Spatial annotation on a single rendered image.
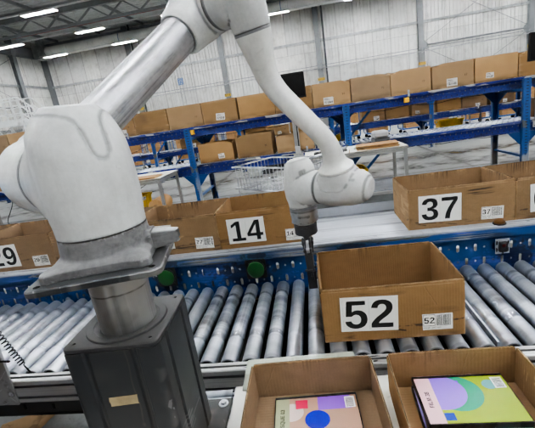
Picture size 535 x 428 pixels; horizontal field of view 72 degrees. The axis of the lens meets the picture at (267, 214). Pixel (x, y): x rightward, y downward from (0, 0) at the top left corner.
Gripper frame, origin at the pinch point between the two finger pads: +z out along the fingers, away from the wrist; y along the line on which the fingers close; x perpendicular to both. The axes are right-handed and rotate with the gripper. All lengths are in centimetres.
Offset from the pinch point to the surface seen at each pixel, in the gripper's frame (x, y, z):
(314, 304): -0.4, -0.9, 10.6
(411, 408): 20, 48, 10
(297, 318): -6.2, 7.5, 10.7
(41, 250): -122, -29, -12
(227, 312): -32.2, 0.2, 10.7
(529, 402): 44, 47, 10
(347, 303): 10.0, 21.9, -1.9
